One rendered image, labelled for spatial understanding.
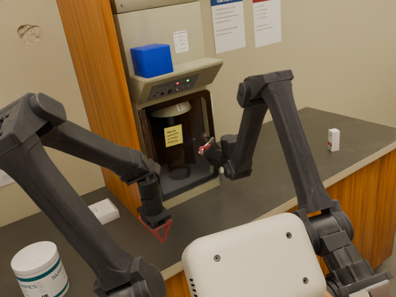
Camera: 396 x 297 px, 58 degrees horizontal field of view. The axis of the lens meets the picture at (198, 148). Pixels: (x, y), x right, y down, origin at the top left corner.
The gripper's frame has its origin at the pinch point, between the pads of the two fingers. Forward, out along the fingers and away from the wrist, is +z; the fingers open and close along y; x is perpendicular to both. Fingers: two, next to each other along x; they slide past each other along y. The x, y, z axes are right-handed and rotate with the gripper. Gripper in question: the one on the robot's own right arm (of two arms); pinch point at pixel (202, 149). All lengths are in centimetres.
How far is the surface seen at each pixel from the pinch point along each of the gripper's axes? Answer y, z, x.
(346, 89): -104, 43, -127
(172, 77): 33.5, -5.4, -7.2
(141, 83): 39.1, -3.0, 1.8
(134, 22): 52, 5, -13
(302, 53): -49, 45, -105
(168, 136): 13.3, 4.5, 5.3
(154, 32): 44.7, 5.3, -15.9
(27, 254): 29, -4, 64
